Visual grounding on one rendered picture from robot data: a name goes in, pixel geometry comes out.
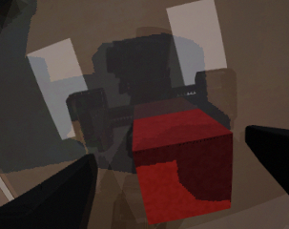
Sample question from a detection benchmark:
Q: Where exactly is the red block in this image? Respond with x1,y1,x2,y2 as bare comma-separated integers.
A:
133,108,233,225

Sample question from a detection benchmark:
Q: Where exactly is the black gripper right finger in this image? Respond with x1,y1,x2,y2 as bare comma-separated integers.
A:
244,126,289,196

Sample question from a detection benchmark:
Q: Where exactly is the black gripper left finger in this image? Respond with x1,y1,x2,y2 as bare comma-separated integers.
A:
0,153,98,229

